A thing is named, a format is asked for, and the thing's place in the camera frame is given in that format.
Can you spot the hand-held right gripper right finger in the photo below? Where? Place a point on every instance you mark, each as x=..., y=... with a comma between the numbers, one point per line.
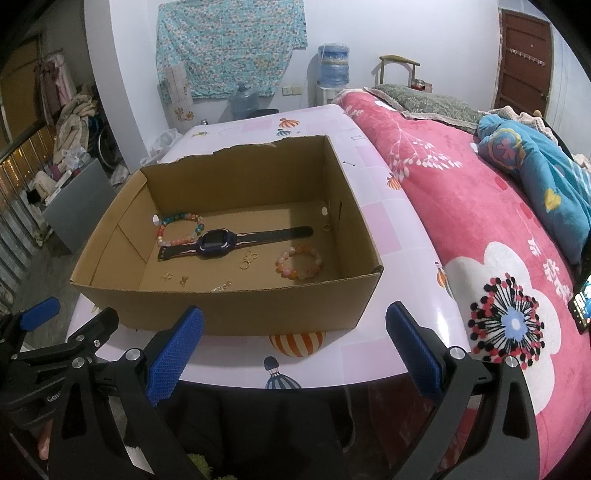
x=415, y=350

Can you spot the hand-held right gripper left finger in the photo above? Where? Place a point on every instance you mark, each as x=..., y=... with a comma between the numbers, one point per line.
x=173, y=355

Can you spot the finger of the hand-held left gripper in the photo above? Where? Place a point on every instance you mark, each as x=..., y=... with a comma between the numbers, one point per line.
x=41, y=311
x=94, y=330

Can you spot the brown cardboard box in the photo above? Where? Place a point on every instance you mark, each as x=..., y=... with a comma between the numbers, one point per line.
x=231, y=304

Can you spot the silver comb clip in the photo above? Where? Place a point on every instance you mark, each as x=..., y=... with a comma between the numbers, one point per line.
x=221, y=286

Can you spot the black smart watch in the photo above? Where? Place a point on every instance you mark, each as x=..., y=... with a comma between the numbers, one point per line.
x=217, y=240

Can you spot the person's left hand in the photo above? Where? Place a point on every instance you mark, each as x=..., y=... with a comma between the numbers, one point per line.
x=44, y=443

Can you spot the metal railing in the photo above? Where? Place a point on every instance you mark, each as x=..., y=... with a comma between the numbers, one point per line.
x=18, y=207

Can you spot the grey cabinet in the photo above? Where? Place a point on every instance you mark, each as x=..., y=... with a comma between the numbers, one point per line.
x=78, y=207

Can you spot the green patterned cloth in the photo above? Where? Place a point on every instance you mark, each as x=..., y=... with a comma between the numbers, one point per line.
x=201, y=468

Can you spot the dark cloth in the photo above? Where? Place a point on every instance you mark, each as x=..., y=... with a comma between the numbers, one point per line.
x=277, y=429

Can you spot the pink floral blanket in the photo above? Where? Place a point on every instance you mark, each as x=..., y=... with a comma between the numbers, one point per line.
x=461, y=198

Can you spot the smartphone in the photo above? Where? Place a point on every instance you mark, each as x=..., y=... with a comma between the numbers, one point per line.
x=581, y=304

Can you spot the pile of clothes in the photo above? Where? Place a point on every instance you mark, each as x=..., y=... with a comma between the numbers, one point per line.
x=76, y=124

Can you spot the white plastic bag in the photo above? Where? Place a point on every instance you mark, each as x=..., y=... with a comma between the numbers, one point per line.
x=161, y=145

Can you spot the blue printed blanket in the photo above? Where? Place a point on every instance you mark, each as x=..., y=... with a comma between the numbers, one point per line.
x=535, y=170

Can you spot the brown wooden cabinet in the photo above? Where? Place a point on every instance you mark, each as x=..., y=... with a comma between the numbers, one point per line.
x=21, y=87

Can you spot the hanging pink clothes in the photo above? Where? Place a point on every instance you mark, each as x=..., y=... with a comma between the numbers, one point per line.
x=57, y=83

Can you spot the grey-green quilt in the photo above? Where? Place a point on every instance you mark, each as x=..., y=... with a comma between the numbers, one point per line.
x=425, y=106

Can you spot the beige knit blanket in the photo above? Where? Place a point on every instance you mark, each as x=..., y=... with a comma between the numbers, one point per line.
x=512, y=115

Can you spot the empty clear water bottle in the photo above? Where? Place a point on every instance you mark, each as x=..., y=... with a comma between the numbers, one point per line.
x=244, y=104

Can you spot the white water dispenser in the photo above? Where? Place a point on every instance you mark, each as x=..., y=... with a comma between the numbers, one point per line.
x=327, y=96

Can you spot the wooden chair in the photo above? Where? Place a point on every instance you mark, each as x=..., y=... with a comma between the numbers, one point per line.
x=399, y=59

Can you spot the blue water dispenser bottle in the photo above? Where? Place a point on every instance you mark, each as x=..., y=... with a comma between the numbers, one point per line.
x=334, y=64

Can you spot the brown door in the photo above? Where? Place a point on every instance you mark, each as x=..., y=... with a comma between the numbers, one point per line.
x=524, y=60

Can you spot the white wall calendar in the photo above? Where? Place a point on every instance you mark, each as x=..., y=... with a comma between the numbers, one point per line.
x=178, y=92

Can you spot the wall socket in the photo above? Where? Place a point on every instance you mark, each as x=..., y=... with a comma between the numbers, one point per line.
x=292, y=90

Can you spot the turquoise floral wall cloth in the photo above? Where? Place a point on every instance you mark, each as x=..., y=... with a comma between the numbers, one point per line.
x=231, y=41

